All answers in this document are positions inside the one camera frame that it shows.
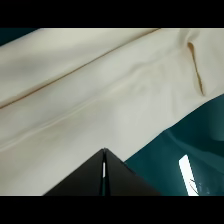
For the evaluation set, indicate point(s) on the cream T-shirt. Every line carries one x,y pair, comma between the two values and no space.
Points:
100,83

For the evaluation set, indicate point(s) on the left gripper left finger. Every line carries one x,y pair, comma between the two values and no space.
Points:
83,176

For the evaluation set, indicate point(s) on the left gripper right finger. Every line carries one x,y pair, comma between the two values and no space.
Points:
126,180

